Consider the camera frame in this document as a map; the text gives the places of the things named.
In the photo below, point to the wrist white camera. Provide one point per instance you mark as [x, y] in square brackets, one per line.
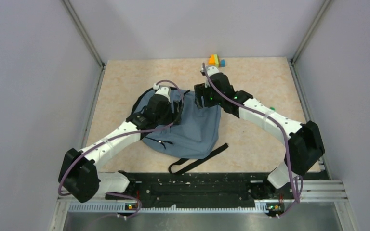
[210, 70]
[163, 91]

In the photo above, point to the colourful sticky note stack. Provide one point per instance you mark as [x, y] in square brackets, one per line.
[214, 60]

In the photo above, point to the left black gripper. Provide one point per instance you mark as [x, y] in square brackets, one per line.
[171, 115]

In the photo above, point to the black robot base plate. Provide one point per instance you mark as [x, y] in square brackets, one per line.
[203, 190]

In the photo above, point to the blue-grey student backpack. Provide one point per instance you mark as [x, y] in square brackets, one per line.
[192, 141]

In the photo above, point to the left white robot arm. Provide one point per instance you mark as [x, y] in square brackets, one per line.
[79, 172]

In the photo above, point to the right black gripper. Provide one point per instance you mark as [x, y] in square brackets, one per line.
[201, 91]

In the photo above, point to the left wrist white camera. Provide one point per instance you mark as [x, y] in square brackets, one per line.
[163, 91]

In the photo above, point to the aluminium frame rail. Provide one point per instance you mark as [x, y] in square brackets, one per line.
[323, 206]

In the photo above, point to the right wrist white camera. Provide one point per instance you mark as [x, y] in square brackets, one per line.
[210, 70]

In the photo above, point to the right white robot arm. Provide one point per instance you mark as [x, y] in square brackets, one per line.
[303, 142]

